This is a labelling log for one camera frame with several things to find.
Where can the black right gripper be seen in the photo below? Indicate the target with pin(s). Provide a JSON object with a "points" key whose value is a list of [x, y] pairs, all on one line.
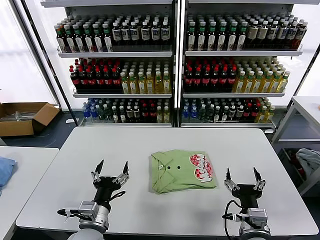
{"points": [[246, 196]]}

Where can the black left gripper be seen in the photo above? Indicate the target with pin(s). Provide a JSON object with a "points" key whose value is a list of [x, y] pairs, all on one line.
{"points": [[105, 190]]}

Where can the green polo shirt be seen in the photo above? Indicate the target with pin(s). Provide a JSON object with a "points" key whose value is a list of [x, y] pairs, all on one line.
{"points": [[175, 175]]}

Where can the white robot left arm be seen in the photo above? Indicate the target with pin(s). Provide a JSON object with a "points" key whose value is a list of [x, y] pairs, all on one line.
{"points": [[87, 236]]}

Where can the black storage crate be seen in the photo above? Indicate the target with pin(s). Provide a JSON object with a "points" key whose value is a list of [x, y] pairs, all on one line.
{"points": [[287, 156]]}

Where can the red fabric item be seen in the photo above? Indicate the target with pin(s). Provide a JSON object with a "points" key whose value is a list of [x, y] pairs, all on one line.
{"points": [[300, 171]]}

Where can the dark bottle white cap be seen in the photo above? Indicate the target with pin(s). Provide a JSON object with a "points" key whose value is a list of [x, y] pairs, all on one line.
{"points": [[136, 114], [114, 115], [122, 115], [217, 114], [240, 113], [225, 114], [232, 113], [129, 114]]}

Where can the green tinted drink bottle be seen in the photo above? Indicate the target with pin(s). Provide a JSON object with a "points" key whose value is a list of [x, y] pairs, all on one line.
{"points": [[108, 113], [101, 113], [210, 113], [202, 113]]}

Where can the blue drink bottle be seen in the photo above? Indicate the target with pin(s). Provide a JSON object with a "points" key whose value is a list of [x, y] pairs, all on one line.
{"points": [[193, 112], [185, 112], [86, 112], [93, 112]]}

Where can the white paper scrap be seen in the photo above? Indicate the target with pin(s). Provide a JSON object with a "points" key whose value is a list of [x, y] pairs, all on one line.
{"points": [[70, 120]]}

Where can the grey white cloth pile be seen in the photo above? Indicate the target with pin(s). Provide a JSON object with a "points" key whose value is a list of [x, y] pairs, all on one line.
{"points": [[310, 160]]}

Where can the yellow drink bottle white cap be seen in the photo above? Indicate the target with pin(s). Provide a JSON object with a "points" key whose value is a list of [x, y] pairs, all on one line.
{"points": [[166, 115], [158, 84], [133, 85], [248, 84], [124, 85], [275, 84], [257, 84], [283, 83], [141, 85], [269, 115], [167, 84], [261, 115], [159, 115], [266, 84], [150, 84], [239, 84]]}

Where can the cola bottle red cap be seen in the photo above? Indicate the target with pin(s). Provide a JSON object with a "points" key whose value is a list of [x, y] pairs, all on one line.
{"points": [[206, 80], [82, 80], [99, 80], [107, 80], [152, 112], [232, 79], [247, 112], [188, 80], [255, 112], [197, 80], [144, 112], [74, 80], [224, 79], [215, 80], [116, 80], [91, 80]]}

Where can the blue folded cloth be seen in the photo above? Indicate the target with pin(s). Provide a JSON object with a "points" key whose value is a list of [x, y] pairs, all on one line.
{"points": [[6, 170]]}

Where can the silver metal parts bundle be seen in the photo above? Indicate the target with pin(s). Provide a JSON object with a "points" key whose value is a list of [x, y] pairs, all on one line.
{"points": [[23, 115]]}

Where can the brown cardboard box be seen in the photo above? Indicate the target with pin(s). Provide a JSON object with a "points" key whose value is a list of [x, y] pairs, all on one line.
{"points": [[15, 128]]}

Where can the white shelf unit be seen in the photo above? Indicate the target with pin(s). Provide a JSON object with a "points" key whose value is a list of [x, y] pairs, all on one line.
{"points": [[237, 53], [112, 53]]}

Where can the dark drink bottle green label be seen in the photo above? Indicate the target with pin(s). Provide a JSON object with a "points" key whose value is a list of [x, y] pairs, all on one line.
{"points": [[201, 36], [68, 37], [222, 36], [98, 37], [78, 37], [191, 36], [60, 37], [88, 37], [241, 36], [107, 37], [232, 36], [211, 36]]}

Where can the dark bottle white blue label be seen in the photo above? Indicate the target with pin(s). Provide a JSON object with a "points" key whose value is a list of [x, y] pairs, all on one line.
{"points": [[165, 33], [283, 33], [125, 33], [135, 33], [116, 33], [155, 33], [301, 32], [292, 33], [145, 33], [272, 33]]}

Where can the dark bottle beige label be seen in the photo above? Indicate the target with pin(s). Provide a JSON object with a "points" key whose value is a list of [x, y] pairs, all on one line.
{"points": [[262, 33], [253, 33]]}

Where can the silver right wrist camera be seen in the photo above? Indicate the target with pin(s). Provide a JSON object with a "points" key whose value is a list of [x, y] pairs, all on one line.
{"points": [[257, 216]]}

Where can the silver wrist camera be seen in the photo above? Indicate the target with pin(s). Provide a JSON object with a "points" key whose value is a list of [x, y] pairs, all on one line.
{"points": [[87, 208], [257, 216]]}

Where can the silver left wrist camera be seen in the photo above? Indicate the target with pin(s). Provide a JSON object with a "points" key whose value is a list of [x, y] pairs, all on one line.
{"points": [[87, 208]]}

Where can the grey metal frame side table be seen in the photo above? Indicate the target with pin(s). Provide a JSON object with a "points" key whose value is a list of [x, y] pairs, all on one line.
{"points": [[307, 103]]}

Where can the black slanted frame pole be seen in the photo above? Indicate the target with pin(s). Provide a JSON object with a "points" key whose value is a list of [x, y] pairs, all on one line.
{"points": [[44, 50], [308, 70]]}

